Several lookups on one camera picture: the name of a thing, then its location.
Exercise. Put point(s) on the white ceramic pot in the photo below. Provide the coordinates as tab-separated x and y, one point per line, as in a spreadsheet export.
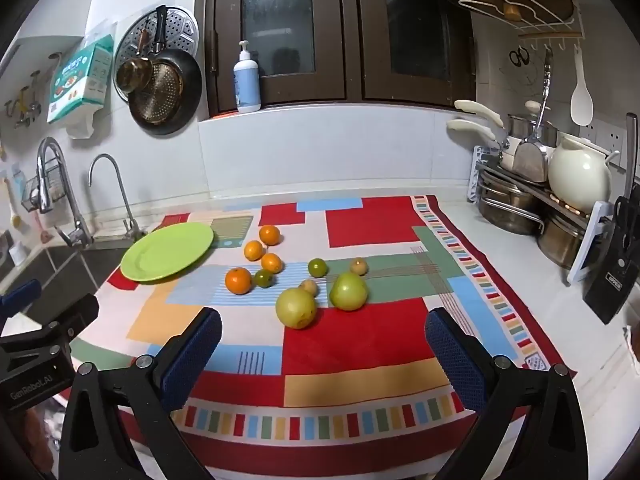
580	175

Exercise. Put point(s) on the small orange tangerine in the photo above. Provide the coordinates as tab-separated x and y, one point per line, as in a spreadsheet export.
271	262
270	234
253	250

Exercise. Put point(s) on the metal wall hooks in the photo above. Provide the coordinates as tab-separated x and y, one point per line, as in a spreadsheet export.
22	105

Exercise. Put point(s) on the chrome pull-down faucet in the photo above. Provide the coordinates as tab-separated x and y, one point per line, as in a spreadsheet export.
50	175

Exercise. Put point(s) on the small brass pan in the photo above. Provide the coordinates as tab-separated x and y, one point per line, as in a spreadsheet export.
134	72

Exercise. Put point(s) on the metal pot rack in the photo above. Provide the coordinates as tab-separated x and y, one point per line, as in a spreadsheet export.
545	194

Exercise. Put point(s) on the green round plate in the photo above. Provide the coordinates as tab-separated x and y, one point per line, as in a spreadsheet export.
167	251

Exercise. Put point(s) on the round metal steamer tray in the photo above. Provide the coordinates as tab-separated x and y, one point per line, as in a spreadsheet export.
180	30

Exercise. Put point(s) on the black scissors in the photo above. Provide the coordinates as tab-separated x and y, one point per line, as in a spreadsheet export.
520	56

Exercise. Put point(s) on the black knife block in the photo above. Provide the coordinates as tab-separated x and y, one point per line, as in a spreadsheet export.
612	270

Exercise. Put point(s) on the small dark green tangerine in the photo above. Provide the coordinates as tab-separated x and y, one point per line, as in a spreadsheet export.
263	278

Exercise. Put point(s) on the teal white tissue box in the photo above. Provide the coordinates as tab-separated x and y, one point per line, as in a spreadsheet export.
80	77

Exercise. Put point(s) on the tall steel pot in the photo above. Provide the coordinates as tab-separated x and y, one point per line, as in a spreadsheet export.
562	240

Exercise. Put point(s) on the chrome gooseneck faucet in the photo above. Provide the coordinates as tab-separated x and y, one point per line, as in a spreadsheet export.
120	185

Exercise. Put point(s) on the white blue pump bottle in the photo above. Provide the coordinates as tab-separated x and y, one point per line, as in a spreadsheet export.
247	85

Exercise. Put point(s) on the dark brown window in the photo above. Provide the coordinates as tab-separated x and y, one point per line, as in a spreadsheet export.
350	30

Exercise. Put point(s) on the small yellow apricot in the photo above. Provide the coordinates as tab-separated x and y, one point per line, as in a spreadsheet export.
358	266
308	287

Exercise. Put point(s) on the metal spatula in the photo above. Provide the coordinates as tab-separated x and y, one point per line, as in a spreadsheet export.
532	162

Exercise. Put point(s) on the white wall outlet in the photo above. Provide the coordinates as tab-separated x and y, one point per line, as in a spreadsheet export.
607	135

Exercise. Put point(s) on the large yellow-green apple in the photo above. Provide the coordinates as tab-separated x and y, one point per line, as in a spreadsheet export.
296	308

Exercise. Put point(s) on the large orange tangerine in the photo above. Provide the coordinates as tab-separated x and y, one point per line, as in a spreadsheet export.
238	280

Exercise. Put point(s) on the black frying pan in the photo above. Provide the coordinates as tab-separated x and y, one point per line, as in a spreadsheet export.
167	97

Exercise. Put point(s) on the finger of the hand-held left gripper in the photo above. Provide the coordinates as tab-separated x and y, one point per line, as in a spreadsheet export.
20	294
75	317

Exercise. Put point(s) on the large green apple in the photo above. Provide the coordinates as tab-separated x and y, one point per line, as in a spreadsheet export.
348	291

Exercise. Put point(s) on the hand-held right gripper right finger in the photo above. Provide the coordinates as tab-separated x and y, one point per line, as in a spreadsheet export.
457	355

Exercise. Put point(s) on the wide steel pot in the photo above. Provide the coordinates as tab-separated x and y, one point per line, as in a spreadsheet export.
505	207

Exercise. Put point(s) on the colourful patchwork table cloth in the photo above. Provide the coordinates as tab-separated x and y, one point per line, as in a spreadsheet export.
360	350

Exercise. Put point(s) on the white rice paddle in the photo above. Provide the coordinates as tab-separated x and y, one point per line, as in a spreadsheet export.
581	97

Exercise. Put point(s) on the dark kitchen sink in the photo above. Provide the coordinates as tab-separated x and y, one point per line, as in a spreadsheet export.
55	262

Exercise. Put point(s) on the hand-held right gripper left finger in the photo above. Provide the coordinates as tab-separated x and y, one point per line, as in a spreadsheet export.
192	355

